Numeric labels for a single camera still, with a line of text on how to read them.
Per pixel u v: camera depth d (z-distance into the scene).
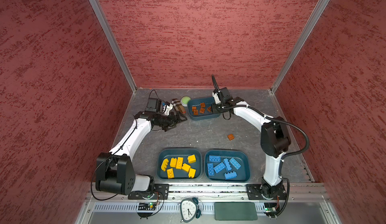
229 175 0.78
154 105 0.67
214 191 0.76
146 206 0.71
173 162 0.81
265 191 0.66
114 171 0.42
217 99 0.79
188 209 0.66
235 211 0.69
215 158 0.85
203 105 1.09
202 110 1.06
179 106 1.07
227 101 0.72
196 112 1.04
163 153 0.84
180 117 0.74
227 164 0.81
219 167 0.81
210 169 0.83
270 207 0.70
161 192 0.75
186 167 0.80
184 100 1.10
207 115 1.03
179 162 0.83
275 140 0.52
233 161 0.83
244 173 0.80
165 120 0.71
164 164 0.81
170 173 0.79
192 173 0.78
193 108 1.06
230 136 0.93
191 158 0.83
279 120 0.51
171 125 0.73
